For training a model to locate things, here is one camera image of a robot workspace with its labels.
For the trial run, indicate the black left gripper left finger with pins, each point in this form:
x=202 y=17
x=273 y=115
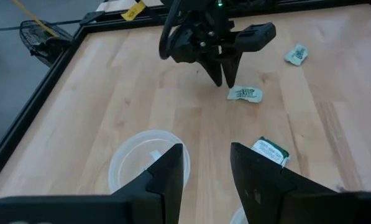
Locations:
x=166 y=186

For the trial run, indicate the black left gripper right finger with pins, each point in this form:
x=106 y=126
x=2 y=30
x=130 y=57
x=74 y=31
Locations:
x=259 y=193

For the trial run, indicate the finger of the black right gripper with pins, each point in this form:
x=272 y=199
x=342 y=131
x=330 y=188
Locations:
x=213 y=70
x=230 y=68

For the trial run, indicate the pale green sweetener packet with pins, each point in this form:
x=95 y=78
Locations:
x=296 y=54
x=245 y=94

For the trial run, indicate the white sweetener packet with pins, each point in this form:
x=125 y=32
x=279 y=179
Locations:
x=155 y=155

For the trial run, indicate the dark green sweetener packet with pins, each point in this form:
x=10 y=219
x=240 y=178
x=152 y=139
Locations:
x=270 y=151

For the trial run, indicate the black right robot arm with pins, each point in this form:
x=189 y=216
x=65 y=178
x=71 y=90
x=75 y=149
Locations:
x=191 y=4

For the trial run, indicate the clear plastic deli container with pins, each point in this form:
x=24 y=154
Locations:
x=129 y=161
x=239 y=217

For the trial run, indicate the yellow paper tag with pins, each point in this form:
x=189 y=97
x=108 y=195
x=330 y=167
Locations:
x=133 y=11

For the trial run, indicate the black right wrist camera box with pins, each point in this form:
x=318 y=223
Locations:
x=255 y=35

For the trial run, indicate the black table edge rail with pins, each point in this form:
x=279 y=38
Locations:
x=33 y=104

